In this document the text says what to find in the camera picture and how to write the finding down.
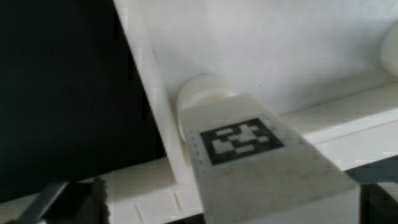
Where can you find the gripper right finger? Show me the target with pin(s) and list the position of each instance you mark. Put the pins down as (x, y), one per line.
(378, 206)

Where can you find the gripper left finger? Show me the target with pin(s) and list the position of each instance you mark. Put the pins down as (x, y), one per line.
(69, 204)

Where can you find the white table leg with tag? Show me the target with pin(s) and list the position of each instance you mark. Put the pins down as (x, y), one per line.
(268, 181)

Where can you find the white square table top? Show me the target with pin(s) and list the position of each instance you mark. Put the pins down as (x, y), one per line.
(293, 48)

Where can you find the white U-shaped fence wall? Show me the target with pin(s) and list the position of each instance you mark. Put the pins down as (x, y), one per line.
(149, 200)

